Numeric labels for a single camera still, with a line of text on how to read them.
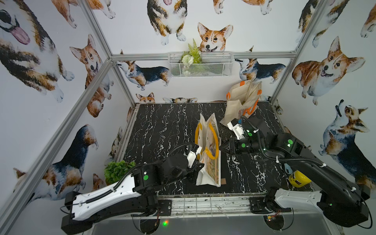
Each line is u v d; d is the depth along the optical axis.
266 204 0.66
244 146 0.53
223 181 0.80
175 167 0.45
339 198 0.39
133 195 0.43
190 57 0.83
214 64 0.92
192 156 0.55
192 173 0.55
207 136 0.72
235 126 0.58
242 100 1.15
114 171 0.69
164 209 0.73
